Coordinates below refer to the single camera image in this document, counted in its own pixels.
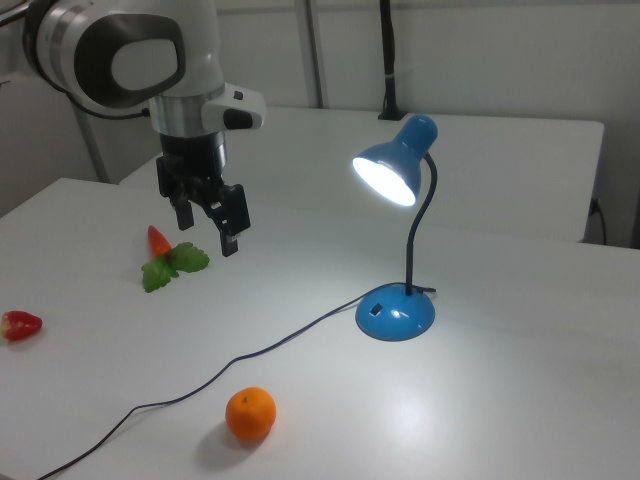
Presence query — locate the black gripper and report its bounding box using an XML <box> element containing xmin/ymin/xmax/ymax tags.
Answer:
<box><xmin>155</xmin><ymin>130</ymin><xmax>251</xmax><ymax>259</ymax></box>

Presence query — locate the blue gooseneck desk lamp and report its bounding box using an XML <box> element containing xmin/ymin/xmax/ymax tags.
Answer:
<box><xmin>351</xmin><ymin>114</ymin><xmax>440</xmax><ymax>343</ymax></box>

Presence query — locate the plastic carrot with green leaves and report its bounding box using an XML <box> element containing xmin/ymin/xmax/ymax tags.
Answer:
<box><xmin>141</xmin><ymin>224</ymin><xmax>211</xmax><ymax>295</ymax></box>

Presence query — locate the orange mandarin fruit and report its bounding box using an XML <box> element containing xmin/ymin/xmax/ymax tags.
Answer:
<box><xmin>225</xmin><ymin>386</ymin><xmax>277</xmax><ymax>442</ymax></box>

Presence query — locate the red bitten apple piece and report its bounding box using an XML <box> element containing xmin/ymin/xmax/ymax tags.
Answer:
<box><xmin>0</xmin><ymin>310</ymin><xmax>44</xmax><ymax>343</ymax></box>

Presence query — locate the black clamped stand pole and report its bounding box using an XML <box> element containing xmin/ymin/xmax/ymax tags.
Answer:
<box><xmin>377</xmin><ymin>0</ymin><xmax>407</xmax><ymax>122</ymax></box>

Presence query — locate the grey metal partition post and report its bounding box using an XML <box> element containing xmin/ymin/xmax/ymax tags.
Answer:
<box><xmin>304</xmin><ymin>0</ymin><xmax>330</xmax><ymax>109</ymax></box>
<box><xmin>73</xmin><ymin>102</ymin><xmax>112</xmax><ymax>184</ymax></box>

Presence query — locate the black lamp power cable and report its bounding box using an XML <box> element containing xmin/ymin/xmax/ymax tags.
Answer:
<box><xmin>37</xmin><ymin>285</ymin><xmax>437</xmax><ymax>480</ymax></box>

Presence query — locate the black wall socket cable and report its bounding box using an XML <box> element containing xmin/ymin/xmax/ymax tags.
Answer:
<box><xmin>589</xmin><ymin>197</ymin><xmax>609</xmax><ymax>246</ymax></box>

